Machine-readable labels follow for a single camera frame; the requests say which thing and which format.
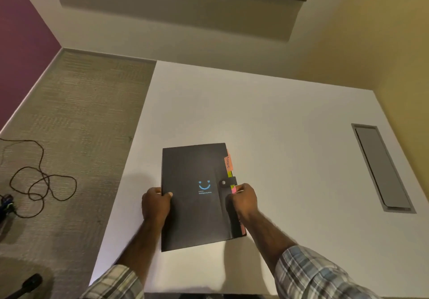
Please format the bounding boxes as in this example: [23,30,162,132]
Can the plaid shirt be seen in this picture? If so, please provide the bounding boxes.
[80,245,381,299]

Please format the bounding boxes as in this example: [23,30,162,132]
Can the grey table cable hatch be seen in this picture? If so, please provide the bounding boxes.
[351,123,417,214]

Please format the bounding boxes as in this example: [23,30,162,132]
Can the black floor cable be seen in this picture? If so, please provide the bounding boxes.
[0,138,78,218]

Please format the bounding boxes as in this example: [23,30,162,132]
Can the black office chair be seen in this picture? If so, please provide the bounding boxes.
[3,274,43,299]

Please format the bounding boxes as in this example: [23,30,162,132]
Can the black expanding folder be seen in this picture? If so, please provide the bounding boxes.
[160,143,248,253]

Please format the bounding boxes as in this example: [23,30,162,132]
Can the person's left forearm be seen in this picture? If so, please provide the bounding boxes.
[115,220,165,286]

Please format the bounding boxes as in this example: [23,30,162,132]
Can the person's right hand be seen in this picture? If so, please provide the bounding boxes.
[226,183,259,224]

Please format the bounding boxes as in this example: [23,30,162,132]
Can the person's right forearm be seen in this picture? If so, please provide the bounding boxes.
[240,210,299,273]

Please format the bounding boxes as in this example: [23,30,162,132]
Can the person's left hand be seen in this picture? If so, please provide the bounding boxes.
[141,187,173,231]

